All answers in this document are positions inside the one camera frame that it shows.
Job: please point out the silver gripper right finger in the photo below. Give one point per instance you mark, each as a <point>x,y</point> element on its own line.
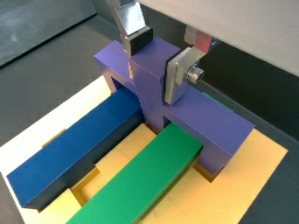
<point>181,69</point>

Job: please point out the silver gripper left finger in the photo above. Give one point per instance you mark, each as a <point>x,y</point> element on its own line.
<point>135,33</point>

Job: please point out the purple three-pronged block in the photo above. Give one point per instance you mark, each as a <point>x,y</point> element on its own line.
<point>217,127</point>

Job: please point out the yellow slotted board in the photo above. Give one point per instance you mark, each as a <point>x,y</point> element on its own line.
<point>199,199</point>

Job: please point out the green long bar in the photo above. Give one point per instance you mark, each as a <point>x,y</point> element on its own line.
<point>139,185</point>

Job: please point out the blue long bar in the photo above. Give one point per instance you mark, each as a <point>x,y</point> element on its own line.
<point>67,158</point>

